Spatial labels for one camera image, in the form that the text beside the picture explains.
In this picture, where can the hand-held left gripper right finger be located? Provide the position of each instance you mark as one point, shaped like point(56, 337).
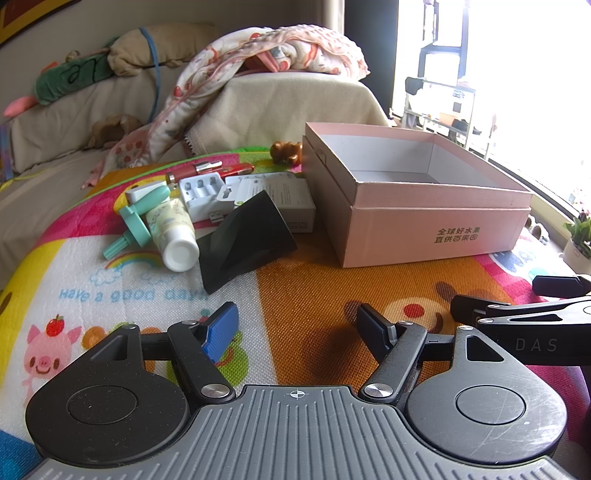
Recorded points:
point(369, 323)

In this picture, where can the mint green plastic gadget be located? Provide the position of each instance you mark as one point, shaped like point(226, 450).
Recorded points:
point(134, 221)

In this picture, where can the white product box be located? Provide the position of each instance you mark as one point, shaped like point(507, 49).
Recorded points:
point(291, 203)

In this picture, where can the floral blanket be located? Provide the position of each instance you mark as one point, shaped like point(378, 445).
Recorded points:
point(207, 83)

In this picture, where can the pink plush toy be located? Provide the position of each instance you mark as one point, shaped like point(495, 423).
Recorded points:
point(18, 106)

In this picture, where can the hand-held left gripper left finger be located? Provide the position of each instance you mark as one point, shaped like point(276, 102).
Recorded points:
point(222, 325)

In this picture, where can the brown bear figurine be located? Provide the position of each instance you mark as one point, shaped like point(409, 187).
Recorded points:
point(286, 152)

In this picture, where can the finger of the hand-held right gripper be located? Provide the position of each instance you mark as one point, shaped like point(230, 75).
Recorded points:
point(556, 286)
point(471, 307)

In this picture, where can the beige plush pillow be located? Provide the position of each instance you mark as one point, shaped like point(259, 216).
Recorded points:
point(161, 46)

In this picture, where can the brown plush toy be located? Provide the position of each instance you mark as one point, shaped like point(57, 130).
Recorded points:
point(115, 129)

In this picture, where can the colourful cartoon play mat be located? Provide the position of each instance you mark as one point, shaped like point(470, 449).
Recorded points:
point(323, 286)

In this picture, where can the white flat package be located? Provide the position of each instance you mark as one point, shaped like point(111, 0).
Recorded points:
point(238, 189)

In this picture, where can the framed wall picture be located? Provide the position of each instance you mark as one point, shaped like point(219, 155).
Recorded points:
point(27, 14)

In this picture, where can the black pouch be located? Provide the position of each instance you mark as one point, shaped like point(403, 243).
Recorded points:
point(249, 240)

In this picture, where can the metal rack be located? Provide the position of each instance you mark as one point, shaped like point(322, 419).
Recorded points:
point(429, 101)

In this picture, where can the beige sofa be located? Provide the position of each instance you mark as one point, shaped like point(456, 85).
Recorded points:
point(277, 106)

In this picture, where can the pink cardboard box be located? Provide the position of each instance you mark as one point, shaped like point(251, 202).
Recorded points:
point(415, 240)

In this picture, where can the potted plant in white pot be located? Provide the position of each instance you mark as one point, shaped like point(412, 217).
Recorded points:
point(579, 235)

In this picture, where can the white battery charger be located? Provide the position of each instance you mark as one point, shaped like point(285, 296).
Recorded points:
point(198, 194)

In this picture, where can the green plush toy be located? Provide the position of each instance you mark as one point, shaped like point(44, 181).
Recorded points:
point(69, 76)

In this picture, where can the red pocket tool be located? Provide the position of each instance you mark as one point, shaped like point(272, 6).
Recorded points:
point(238, 169)

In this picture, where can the pink metallic pen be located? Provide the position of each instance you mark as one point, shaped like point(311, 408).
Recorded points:
point(207, 165)

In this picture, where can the white lotion tube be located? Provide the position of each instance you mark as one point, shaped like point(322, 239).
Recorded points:
point(178, 240)

